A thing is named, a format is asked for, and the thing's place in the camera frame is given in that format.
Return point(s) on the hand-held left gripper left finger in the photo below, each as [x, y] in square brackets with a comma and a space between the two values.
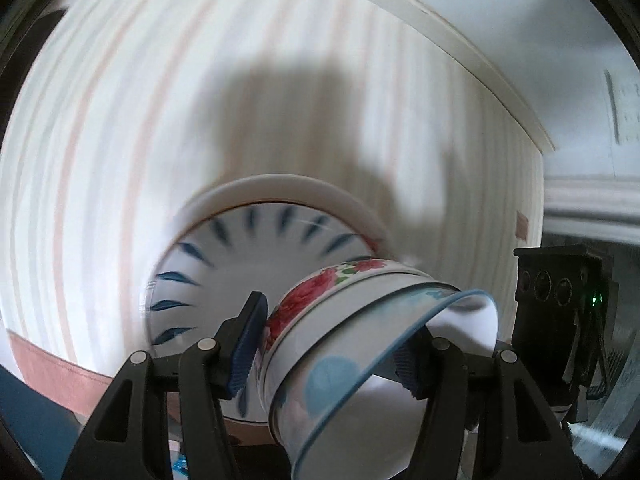
[245, 355]

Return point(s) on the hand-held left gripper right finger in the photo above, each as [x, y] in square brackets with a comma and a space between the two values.
[406, 367]

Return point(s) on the rose print white bowl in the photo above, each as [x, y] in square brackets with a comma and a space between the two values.
[300, 305]

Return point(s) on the blue leaf pattern plate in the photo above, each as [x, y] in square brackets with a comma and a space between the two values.
[225, 280]

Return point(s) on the blue rim flower print bowl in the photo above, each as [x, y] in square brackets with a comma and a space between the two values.
[350, 410]

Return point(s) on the striped tablecloth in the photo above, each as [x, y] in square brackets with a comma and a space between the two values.
[125, 135]

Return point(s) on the blue object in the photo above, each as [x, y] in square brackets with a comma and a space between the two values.
[35, 425]

